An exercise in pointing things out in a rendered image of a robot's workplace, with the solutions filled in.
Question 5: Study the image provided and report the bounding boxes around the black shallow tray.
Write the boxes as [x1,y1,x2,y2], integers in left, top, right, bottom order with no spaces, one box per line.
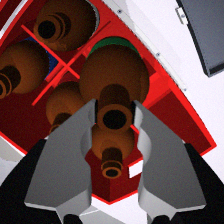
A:
[176,0,224,78]

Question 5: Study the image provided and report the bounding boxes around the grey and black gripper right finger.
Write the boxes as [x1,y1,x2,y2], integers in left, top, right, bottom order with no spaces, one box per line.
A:
[131,100,224,224]

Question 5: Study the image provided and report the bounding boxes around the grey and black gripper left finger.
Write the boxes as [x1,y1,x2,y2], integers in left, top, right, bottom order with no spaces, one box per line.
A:
[0,99,98,224]

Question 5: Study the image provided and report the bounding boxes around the dark red plastic crate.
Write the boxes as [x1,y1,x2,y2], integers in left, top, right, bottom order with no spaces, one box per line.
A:
[0,0,217,205]

